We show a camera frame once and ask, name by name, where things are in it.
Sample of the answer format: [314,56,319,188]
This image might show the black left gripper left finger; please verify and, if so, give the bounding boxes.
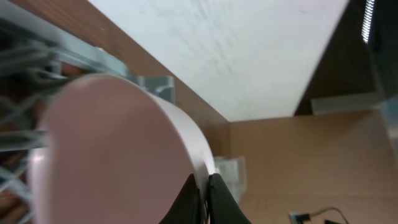
[159,174,202,224]

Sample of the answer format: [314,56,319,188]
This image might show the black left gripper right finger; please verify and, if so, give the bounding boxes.
[208,173,251,224]

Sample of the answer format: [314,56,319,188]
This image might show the grey dishwasher rack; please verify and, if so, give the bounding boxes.
[1,1,175,223]

